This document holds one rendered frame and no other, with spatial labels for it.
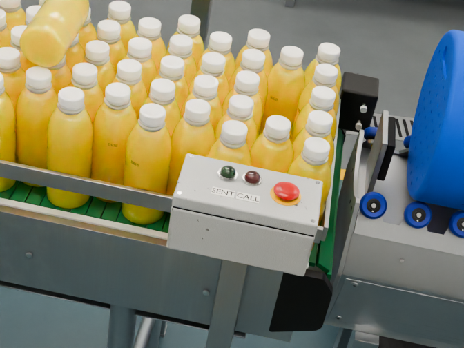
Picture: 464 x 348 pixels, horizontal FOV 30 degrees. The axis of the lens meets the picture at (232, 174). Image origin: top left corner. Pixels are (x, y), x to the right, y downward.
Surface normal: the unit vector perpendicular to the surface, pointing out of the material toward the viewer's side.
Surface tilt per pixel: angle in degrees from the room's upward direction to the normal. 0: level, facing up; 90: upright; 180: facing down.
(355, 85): 0
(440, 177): 95
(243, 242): 90
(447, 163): 86
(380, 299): 110
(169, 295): 90
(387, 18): 0
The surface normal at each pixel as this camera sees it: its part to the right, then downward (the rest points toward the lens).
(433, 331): -0.22, 0.80
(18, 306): 0.14, -0.77
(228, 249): -0.15, 0.61
